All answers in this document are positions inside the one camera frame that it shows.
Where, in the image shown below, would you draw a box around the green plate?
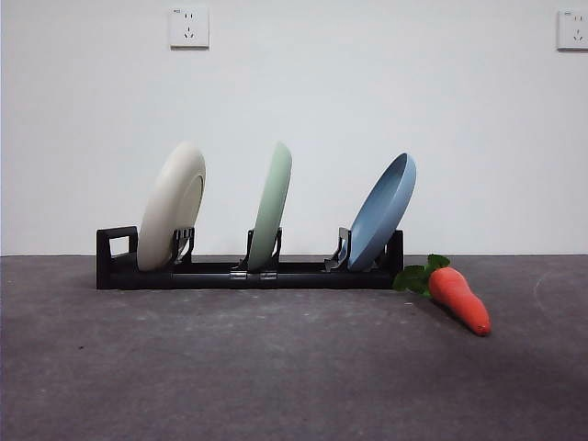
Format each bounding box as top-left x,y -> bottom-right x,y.
247,140 -> 294,273

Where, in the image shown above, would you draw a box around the orange toy carrot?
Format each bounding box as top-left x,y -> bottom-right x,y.
391,254 -> 492,337

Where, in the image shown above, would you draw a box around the black plate rack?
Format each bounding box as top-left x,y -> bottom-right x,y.
95,224 -> 405,291

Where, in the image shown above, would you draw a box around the blue plate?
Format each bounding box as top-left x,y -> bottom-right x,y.
346,153 -> 418,273

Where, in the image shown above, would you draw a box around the white plate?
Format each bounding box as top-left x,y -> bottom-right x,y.
137,141 -> 208,273

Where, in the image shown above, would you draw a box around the white wall socket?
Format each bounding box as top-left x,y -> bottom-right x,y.
169,6 -> 210,51
556,9 -> 588,51

